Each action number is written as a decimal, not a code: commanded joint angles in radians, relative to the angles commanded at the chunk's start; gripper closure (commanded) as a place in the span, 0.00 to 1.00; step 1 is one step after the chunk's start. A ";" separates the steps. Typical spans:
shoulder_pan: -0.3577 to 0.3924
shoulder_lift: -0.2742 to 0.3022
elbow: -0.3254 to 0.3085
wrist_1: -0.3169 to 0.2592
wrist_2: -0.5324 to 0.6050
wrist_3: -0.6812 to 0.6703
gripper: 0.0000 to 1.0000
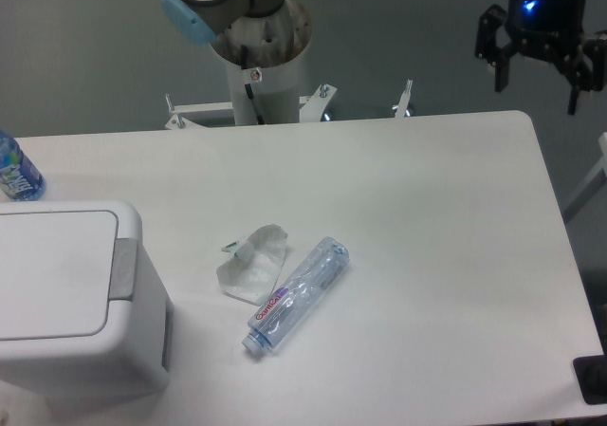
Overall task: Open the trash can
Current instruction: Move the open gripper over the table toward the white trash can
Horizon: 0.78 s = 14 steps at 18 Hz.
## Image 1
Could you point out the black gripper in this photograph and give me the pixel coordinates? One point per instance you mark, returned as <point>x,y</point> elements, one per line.
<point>538,29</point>

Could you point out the white plastic trash can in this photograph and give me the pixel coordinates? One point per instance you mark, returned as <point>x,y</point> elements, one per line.
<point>129,356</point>

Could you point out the white trash can lid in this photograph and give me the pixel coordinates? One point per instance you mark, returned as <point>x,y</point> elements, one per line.
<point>55,273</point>

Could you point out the white stand at right edge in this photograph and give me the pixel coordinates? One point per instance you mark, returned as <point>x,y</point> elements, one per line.
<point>588,187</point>

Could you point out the black table clamp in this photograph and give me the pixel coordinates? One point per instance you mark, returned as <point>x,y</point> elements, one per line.
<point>591,375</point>

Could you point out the clear empty plastic bottle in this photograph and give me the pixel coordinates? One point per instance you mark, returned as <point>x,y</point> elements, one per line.
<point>289,303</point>

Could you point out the crumpled white paper wrapper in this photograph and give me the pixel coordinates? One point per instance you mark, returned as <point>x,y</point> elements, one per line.
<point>254,264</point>

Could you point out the grey lid push button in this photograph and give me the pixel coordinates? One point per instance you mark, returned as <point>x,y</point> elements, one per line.
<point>123,270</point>

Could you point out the blue labelled water bottle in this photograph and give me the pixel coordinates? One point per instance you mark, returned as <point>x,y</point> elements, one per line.
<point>20,179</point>

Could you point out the white metal base frame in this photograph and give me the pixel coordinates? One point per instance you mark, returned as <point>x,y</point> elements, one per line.
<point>312,108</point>

